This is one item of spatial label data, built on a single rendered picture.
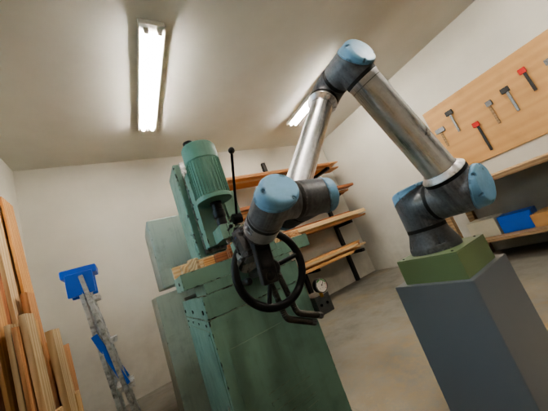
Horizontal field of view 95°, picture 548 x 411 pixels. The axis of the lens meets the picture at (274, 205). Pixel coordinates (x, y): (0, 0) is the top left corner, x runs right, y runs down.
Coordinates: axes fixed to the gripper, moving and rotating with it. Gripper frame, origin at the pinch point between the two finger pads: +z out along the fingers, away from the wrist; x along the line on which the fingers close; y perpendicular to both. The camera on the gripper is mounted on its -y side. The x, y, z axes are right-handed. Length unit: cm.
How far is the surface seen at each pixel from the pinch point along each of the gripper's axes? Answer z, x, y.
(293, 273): 25.0, -29.5, 0.5
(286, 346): 33.2, -14.8, -23.0
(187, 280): 20.8, 13.7, 12.1
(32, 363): 122, 87, 38
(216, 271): 20.8, 2.7, 12.0
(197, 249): 48, -1, 38
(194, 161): 13, -5, 65
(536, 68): -54, -344, 71
